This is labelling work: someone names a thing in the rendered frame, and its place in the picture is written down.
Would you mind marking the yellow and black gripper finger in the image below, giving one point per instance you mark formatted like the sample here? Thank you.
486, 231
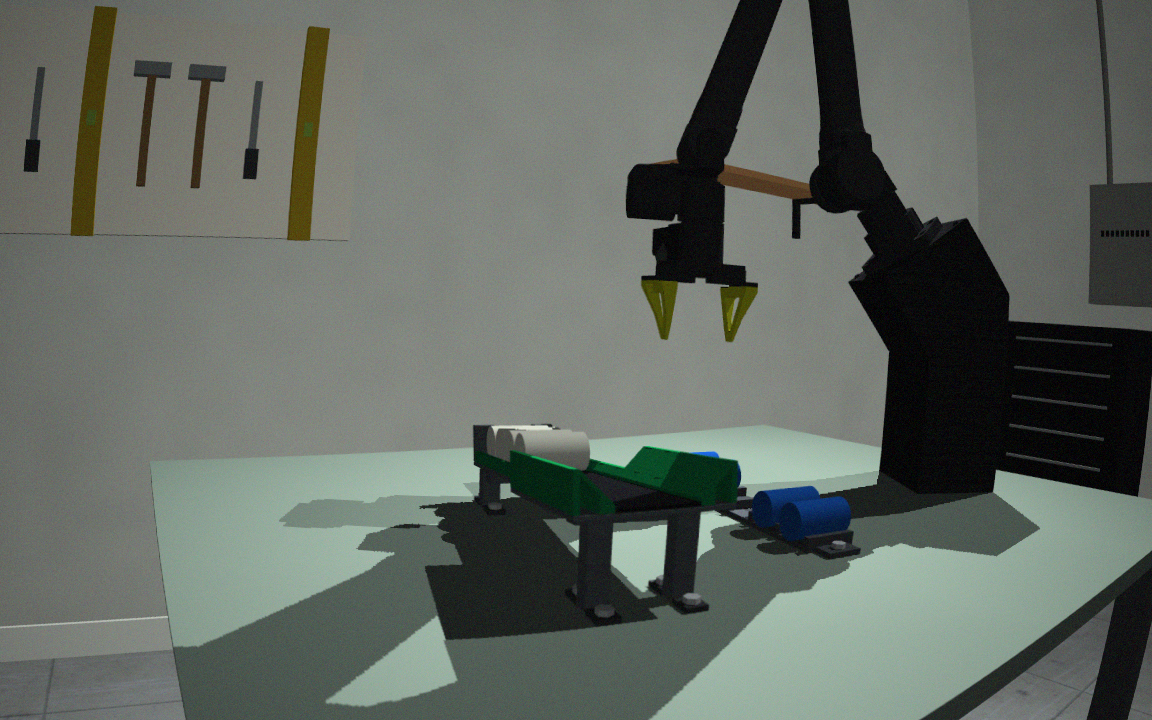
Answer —
668, 290
746, 296

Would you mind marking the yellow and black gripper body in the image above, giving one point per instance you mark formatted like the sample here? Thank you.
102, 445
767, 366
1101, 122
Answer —
703, 247

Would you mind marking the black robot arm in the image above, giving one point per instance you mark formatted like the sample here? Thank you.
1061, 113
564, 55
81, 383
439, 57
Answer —
854, 178

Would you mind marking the grey cylinder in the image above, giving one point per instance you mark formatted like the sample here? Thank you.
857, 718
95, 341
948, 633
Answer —
567, 448

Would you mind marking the white plastic bar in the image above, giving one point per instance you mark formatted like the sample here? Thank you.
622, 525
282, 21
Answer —
491, 436
500, 437

